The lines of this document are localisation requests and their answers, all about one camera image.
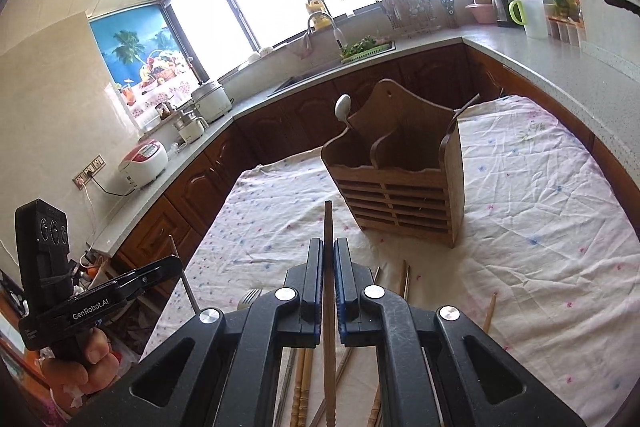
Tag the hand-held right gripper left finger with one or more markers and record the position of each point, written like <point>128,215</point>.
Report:
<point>316,277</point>

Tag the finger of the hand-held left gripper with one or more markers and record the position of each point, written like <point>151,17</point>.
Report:
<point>155,272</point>

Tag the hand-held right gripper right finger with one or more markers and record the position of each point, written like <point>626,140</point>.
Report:
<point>342,287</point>

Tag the wooden utensil holder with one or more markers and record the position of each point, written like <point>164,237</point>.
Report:
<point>400,207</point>

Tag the person's left hand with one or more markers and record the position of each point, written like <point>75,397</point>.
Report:
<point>100,349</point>

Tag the metal fork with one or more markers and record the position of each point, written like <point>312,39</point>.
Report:
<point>250,297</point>

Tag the red white rice cooker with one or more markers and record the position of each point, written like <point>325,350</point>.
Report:
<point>145,162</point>

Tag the small white electric pot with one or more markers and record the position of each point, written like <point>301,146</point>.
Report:
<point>190,129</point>

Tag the wooden lower cabinets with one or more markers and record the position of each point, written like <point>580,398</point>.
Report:
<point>280,122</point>

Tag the white spoon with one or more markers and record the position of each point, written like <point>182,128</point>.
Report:
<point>342,106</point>

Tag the floral tablecloth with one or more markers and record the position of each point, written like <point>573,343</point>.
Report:
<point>500,207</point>

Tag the large white cooker pot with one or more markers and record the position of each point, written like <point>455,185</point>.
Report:
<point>212,102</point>

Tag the kitchen sink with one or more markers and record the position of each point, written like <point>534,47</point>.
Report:
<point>310,74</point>

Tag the pink dishcloth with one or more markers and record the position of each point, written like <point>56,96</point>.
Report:
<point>302,44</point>

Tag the green basket of vegetables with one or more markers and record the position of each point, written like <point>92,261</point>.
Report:
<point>365,47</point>

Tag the steel kitchen faucet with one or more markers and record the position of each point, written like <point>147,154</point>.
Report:
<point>320,18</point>

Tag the yellow bottle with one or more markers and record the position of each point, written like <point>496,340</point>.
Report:
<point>320,6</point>

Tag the dish rack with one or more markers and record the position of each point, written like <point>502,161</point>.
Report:
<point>405,2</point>

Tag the knife and scissors holder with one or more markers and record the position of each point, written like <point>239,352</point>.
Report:
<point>448,4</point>

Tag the pink basin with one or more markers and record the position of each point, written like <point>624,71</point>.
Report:
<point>480,13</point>

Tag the steel electric kettle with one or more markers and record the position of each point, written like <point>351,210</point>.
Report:
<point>501,7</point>

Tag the spice jar row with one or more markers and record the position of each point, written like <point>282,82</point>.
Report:
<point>567,32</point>

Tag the black wok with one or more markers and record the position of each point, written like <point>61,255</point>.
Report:
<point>620,3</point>

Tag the wall outlet strip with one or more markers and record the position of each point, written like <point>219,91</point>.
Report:
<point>90,169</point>

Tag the tropical wall poster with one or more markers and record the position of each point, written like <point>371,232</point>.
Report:
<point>130,42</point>

